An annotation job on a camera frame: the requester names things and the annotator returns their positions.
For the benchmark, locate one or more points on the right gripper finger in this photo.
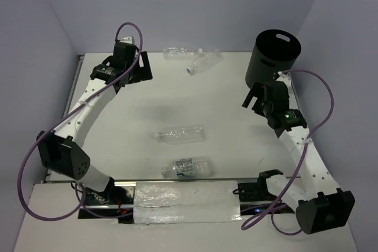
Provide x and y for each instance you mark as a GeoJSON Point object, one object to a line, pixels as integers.
{"type": "Point", "coordinates": [253, 92]}
{"type": "Point", "coordinates": [258, 107]}

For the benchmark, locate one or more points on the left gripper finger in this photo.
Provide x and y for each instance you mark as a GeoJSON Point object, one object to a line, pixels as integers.
{"type": "Point", "coordinates": [139, 74]}
{"type": "Point", "coordinates": [143, 60]}

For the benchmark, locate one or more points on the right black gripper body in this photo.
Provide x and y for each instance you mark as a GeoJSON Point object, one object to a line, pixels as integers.
{"type": "Point", "coordinates": [266, 104]}

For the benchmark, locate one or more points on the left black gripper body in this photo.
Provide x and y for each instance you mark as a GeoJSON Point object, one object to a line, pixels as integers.
{"type": "Point", "coordinates": [130, 67]}

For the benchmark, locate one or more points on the clear bottle blue cap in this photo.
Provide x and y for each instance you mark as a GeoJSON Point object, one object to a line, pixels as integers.
{"type": "Point", "coordinates": [204, 63]}

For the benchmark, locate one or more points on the labelled clear bottle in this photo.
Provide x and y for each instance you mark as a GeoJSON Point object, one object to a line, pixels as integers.
{"type": "Point", "coordinates": [188, 168]}

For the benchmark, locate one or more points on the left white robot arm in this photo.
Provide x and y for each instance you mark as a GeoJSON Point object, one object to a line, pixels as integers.
{"type": "Point", "coordinates": [61, 151]}

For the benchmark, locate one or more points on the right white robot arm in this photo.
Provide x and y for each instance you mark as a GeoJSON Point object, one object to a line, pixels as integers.
{"type": "Point", "coordinates": [312, 193]}

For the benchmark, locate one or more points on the black round bin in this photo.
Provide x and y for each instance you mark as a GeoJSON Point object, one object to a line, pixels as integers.
{"type": "Point", "coordinates": [274, 51]}

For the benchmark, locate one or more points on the silver foil sheet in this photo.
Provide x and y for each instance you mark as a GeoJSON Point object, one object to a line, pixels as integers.
{"type": "Point", "coordinates": [185, 202]}

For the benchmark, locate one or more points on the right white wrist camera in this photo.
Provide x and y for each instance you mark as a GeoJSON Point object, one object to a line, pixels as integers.
{"type": "Point", "coordinates": [280, 76]}

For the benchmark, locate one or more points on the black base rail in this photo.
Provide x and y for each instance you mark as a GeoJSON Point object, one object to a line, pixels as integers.
{"type": "Point", "coordinates": [253, 198]}

